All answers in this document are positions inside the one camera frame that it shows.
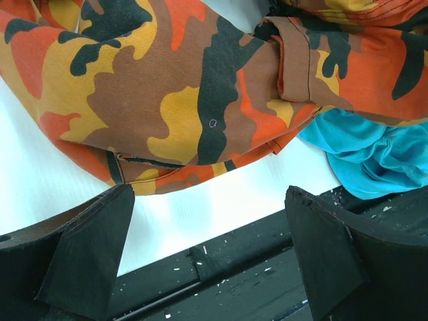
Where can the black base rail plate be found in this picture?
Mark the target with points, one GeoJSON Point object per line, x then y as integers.
{"type": "Point", "coordinates": [251, 273]}

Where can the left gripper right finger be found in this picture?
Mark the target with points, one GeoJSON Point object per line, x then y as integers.
{"type": "Point", "coordinates": [362, 263]}

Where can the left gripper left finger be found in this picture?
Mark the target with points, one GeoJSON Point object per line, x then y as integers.
{"type": "Point", "coordinates": [65, 267]}

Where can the light blue cloth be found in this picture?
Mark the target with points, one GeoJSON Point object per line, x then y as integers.
{"type": "Point", "coordinates": [370, 160]}

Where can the orange camouflage cloth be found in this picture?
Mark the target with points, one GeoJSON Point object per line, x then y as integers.
{"type": "Point", "coordinates": [164, 95]}

